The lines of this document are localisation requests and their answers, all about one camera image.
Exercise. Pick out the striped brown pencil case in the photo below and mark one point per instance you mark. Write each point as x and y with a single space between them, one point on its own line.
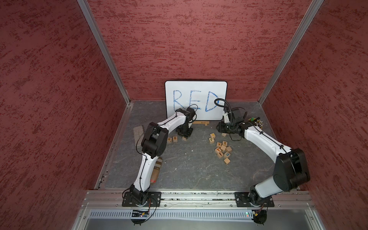
156 170

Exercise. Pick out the aluminium corner frame post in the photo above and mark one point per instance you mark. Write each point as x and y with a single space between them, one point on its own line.
297 37
88 15

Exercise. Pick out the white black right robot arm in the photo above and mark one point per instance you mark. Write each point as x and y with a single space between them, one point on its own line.
291 168

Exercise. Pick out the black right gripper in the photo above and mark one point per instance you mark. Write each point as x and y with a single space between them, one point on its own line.
221 127

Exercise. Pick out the yellow pen cup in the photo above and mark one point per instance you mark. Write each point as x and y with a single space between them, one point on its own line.
256 122

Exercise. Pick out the white dry-erase board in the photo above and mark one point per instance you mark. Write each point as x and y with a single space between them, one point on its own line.
199 95

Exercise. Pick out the aluminium corner frame post right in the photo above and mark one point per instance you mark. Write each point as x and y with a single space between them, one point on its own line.
297 37

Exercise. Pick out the aluminium corner frame post left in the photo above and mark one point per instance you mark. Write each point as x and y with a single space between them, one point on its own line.
88 15

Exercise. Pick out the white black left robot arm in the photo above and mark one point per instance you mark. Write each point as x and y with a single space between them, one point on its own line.
153 143

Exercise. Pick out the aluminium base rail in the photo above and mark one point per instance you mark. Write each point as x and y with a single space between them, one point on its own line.
222 205

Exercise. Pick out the beige whiteboard eraser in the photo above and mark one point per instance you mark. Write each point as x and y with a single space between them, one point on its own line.
138 136

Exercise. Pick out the wooden block nearest front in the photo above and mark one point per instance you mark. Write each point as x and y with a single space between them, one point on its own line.
227 161

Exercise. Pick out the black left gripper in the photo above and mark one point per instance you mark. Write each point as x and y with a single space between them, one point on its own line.
186 135

